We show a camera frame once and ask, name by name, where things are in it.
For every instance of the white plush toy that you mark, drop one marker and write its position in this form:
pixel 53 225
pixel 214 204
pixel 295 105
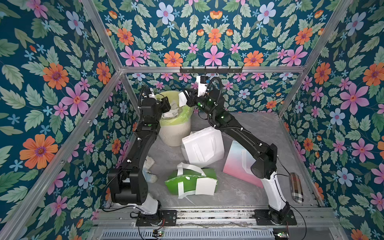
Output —
pixel 149 177

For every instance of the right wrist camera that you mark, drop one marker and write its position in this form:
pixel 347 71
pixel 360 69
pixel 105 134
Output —
pixel 203 82

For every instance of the black hook rack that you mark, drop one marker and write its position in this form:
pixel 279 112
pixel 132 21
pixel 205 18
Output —
pixel 211 70

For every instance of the aluminium frame post left rear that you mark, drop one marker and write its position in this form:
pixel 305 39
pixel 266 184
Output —
pixel 111 52

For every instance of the torn paper pieces in bin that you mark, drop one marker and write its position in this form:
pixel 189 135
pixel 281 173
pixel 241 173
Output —
pixel 174 112

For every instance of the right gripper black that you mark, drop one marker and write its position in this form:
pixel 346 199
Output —
pixel 190 98

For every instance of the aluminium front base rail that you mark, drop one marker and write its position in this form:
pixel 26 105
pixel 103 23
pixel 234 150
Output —
pixel 247 217

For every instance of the aluminium frame post right rear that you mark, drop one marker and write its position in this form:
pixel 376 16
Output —
pixel 330 27

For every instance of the white ribbed trash bin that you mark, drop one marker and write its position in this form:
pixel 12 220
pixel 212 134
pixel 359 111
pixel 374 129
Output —
pixel 174 130

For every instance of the aluminium crossbar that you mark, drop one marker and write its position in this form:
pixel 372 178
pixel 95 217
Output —
pixel 19 219
pixel 267 69

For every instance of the aluminium frame post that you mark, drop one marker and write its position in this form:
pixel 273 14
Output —
pixel 330 27
pixel 111 52

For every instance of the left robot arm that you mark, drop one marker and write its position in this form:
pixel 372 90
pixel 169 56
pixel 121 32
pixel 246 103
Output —
pixel 127 184

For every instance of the aluminium crossbar rear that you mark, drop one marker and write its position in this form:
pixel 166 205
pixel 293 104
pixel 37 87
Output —
pixel 267 69

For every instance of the green plastic bin liner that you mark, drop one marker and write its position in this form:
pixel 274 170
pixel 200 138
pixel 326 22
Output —
pixel 183 117

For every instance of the pink blue gradient tote bag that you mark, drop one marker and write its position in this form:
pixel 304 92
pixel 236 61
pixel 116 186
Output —
pixel 238 164

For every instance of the white perforated cable tray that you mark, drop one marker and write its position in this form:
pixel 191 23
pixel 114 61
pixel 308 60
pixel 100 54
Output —
pixel 188 234

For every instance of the green white tote bag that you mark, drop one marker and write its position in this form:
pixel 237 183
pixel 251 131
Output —
pixel 182 182

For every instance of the aluminium crossbar left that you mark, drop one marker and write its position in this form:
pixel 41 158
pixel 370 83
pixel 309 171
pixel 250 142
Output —
pixel 19 219

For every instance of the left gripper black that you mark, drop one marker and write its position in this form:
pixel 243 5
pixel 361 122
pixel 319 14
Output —
pixel 163 106

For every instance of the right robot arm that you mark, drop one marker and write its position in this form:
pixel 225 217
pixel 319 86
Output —
pixel 208 99

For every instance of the plaid pouch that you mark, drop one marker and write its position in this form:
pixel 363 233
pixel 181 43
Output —
pixel 296 188

